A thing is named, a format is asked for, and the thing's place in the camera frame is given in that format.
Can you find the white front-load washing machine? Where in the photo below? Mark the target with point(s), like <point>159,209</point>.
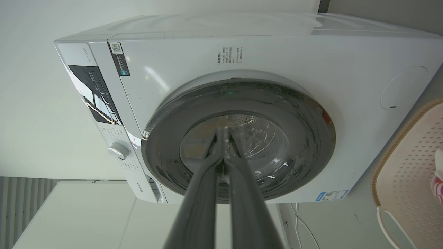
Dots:
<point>311,62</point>

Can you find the silver washing machine dial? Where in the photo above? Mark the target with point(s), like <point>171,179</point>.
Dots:
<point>118,150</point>

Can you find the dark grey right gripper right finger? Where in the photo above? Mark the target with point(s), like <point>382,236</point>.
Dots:
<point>251,214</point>

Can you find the pink white striped cloth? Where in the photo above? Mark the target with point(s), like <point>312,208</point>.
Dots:
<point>439,180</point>

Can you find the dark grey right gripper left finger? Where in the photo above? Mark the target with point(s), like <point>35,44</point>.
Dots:
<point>193,211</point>

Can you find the round grey washing machine door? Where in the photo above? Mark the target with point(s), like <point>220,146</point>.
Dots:
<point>294,138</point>

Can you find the beige perforated laundry basket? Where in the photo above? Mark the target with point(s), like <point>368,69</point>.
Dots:
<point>408,180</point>

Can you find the white cabinet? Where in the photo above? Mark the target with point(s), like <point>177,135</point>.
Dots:
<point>86,221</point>

